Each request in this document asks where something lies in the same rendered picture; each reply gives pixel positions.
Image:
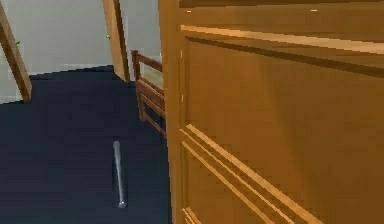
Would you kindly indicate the orange wooden cupboard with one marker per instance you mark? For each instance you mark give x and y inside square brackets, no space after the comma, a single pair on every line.
[273,126]

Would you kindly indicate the grey metal baseball bat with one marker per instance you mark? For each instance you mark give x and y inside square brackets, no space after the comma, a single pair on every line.
[118,173]

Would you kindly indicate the brown wooden bed frame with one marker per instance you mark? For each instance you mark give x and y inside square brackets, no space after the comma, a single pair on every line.
[150,93]

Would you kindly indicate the light wooden door frame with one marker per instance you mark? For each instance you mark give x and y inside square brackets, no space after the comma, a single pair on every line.
[116,40]

